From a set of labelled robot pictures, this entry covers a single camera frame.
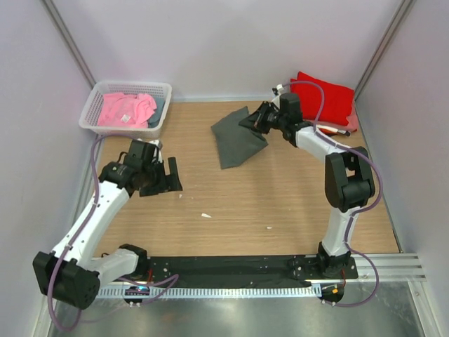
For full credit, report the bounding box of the dark grey t shirt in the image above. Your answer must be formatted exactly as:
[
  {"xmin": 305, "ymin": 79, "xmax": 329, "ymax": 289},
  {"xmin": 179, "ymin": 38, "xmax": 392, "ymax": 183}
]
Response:
[{"xmin": 210, "ymin": 106, "xmax": 268, "ymax": 169}]

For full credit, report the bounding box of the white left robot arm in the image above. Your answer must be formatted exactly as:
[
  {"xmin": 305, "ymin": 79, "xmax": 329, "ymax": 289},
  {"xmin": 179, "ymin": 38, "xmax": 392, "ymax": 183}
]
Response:
[{"xmin": 32, "ymin": 140, "xmax": 182, "ymax": 310}]

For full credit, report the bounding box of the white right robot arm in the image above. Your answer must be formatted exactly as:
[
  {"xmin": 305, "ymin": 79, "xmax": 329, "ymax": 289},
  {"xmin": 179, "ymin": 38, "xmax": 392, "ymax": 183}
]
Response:
[{"xmin": 239, "ymin": 93, "xmax": 375, "ymax": 277}]

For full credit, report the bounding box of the blue grey t shirt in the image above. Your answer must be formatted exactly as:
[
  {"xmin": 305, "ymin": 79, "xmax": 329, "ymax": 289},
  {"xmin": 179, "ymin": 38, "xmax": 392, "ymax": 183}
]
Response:
[{"xmin": 147, "ymin": 97, "xmax": 165, "ymax": 128}]

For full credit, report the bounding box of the red folded t shirt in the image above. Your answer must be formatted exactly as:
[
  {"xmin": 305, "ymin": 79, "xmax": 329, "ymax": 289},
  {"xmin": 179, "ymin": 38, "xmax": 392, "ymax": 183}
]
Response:
[{"xmin": 290, "ymin": 72, "xmax": 354, "ymax": 127}]

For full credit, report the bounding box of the white plastic laundry basket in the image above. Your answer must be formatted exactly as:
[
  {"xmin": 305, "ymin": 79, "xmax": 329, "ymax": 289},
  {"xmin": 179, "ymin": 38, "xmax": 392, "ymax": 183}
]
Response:
[{"xmin": 79, "ymin": 81, "xmax": 173, "ymax": 138}]

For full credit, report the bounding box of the pink white folded t shirt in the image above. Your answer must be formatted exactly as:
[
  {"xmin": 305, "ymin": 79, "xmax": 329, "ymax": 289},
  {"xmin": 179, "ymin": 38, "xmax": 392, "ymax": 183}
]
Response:
[{"xmin": 317, "ymin": 105, "xmax": 358, "ymax": 136}]

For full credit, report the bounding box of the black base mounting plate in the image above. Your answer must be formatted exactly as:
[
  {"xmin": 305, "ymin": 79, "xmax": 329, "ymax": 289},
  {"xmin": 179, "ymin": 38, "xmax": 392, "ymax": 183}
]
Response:
[{"xmin": 149, "ymin": 255, "xmax": 358, "ymax": 289}]

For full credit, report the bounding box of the white slotted cable duct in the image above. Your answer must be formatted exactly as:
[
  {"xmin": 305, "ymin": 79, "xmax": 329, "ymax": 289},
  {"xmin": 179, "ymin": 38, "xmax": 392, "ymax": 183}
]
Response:
[{"xmin": 97, "ymin": 284, "xmax": 322, "ymax": 300}]

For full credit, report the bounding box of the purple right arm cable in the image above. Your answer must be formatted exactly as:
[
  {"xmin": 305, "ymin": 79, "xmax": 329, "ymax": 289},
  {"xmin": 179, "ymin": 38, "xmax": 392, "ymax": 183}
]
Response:
[{"xmin": 276, "ymin": 79, "xmax": 384, "ymax": 308}]

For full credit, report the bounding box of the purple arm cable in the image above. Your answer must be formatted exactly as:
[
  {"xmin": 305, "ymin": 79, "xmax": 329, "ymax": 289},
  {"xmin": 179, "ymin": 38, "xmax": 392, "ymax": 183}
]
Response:
[
  {"xmin": 276, "ymin": 79, "xmax": 384, "ymax": 308},
  {"xmin": 47, "ymin": 134, "xmax": 180, "ymax": 331}
]

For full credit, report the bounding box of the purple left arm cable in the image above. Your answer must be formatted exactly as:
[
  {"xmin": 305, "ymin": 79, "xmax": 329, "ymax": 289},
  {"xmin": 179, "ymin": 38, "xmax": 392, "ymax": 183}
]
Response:
[{"xmin": 47, "ymin": 134, "xmax": 180, "ymax": 331}]

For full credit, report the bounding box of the aluminium frame rail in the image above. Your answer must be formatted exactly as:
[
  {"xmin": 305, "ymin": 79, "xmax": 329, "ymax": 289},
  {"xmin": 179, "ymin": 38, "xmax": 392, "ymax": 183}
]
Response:
[{"xmin": 41, "ymin": 254, "xmax": 427, "ymax": 286}]

